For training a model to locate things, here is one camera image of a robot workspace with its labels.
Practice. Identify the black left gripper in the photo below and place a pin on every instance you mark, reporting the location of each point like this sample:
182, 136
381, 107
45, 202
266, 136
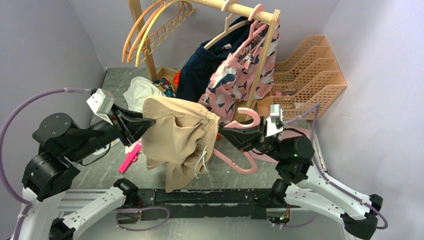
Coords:
135, 128

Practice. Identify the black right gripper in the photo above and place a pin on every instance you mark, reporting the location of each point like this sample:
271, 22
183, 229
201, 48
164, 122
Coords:
244, 138

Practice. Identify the pink notched hanger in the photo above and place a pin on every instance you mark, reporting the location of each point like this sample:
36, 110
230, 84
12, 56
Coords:
235, 132

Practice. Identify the beige drawstring shorts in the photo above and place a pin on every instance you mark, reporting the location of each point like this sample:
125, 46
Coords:
182, 139

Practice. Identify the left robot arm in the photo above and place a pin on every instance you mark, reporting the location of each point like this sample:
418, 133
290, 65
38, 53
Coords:
50, 173

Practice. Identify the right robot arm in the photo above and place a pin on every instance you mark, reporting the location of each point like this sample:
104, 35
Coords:
302, 183

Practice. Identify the orange hanger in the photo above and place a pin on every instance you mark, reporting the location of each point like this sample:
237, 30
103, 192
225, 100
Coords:
140, 18

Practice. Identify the yellow hanger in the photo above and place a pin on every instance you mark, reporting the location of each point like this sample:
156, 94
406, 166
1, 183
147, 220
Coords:
149, 33

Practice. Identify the peach notched hanger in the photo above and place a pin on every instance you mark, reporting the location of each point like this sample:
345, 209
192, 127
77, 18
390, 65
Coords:
165, 26

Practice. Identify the pink hanger with garment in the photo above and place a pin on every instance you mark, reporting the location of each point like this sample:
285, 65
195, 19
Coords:
252, 32

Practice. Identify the cream hanger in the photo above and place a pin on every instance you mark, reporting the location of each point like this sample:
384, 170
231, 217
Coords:
227, 30

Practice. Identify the white garment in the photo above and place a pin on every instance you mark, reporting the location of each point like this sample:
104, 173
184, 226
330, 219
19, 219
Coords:
139, 90

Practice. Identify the pink clothes clip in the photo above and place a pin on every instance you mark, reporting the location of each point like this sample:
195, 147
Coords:
131, 155

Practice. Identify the colourful patterned garment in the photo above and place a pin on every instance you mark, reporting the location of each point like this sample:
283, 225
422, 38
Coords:
166, 87

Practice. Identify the pink shark print garment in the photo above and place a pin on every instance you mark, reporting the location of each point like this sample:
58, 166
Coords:
233, 80

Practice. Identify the orange mesh garment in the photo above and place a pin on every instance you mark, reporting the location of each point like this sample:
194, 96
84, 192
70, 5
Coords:
176, 78

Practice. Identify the pink clipboard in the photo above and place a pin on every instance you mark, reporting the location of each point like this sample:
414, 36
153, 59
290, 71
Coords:
289, 132

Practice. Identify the navy blue hanging garment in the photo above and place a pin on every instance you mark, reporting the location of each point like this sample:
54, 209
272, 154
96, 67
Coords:
197, 71

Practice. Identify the peach mesh file organizer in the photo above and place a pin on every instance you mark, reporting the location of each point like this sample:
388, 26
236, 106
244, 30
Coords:
310, 75

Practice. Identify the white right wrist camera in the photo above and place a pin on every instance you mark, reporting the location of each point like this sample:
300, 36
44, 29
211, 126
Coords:
275, 119

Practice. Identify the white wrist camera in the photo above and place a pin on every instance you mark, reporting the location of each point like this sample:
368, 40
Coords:
275, 119
100, 103

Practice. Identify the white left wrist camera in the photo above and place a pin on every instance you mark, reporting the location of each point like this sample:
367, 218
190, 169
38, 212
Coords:
100, 103

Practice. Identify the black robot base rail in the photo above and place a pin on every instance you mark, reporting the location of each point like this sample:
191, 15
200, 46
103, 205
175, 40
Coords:
155, 203

